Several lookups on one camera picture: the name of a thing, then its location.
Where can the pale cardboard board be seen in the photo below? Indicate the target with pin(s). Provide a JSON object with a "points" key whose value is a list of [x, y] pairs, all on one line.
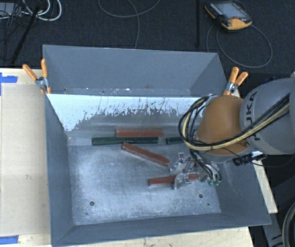
{"points": [[24, 163]]}

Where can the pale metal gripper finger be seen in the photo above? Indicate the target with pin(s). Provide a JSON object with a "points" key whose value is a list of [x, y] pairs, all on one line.
{"points": [[181, 181], [180, 159]]}

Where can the dark green flat block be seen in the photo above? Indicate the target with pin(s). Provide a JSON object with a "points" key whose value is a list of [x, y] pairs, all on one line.
{"points": [[108, 141], [174, 140], [142, 140]]}

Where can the red-brown flat block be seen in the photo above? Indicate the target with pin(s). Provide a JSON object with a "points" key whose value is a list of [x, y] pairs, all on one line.
{"points": [[146, 154], [139, 132], [161, 180]]}

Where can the grey metal bin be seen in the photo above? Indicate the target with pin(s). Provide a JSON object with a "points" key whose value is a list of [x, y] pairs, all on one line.
{"points": [[127, 186]]}

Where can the black cylinder on white bracket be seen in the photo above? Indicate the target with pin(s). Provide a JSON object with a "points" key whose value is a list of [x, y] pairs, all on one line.
{"points": [[245, 159]]}

